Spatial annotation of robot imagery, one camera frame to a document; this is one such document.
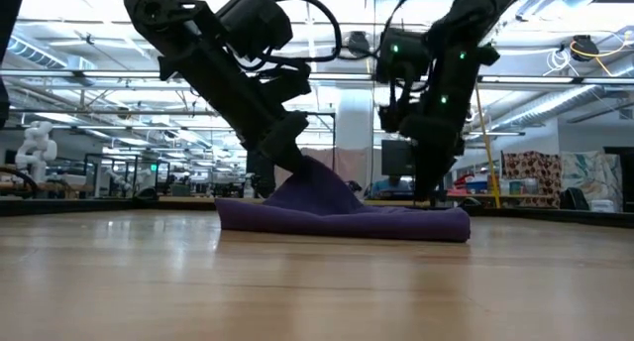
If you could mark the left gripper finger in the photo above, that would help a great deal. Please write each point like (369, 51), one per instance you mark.
(285, 133)

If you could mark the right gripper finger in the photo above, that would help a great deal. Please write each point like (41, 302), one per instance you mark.
(428, 175)

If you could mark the purple towel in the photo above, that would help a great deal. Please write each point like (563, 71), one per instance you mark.
(347, 222)

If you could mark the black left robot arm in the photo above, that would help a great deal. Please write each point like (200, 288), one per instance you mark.
(168, 9)

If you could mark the small white robot arm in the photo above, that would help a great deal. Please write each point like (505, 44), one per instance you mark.
(116, 177)

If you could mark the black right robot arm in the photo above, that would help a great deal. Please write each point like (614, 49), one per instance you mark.
(470, 14)

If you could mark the large white robot arm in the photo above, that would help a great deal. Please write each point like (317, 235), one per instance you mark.
(37, 147)

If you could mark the black monitor on stand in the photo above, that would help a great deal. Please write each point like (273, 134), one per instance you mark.
(396, 157)

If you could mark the person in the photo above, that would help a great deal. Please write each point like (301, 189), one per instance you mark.
(391, 187)

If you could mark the blue storage bin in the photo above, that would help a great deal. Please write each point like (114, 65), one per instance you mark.
(476, 187)

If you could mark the clear water bottle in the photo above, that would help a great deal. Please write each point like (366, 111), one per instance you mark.
(247, 190)

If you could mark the pink curtain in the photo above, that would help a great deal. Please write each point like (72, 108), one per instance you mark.
(347, 165)

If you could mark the long ceiling light bar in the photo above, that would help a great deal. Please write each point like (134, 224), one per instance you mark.
(525, 79)

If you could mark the floral patterned cloth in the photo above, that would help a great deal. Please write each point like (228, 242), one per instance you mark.
(532, 170)

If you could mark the round black ceiling fixture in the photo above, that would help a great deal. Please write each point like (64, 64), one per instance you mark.
(357, 44)

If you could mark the black backpack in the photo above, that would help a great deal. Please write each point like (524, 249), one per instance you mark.
(574, 199)

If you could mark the pale patterned cloth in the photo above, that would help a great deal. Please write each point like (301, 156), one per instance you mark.
(592, 170)

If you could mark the white box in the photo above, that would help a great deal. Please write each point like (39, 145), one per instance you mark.
(602, 206)

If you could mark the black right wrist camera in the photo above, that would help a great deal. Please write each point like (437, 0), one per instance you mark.
(389, 119)

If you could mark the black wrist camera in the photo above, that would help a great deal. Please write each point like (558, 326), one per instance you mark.
(389, 119)
(285, 83)

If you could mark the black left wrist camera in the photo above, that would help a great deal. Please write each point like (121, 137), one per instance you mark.
(285, 83)

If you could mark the black rig frame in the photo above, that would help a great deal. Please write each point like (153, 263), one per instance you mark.
(335, 133)

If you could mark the black aluminium table frame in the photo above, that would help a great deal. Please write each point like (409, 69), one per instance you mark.
(74, 207)

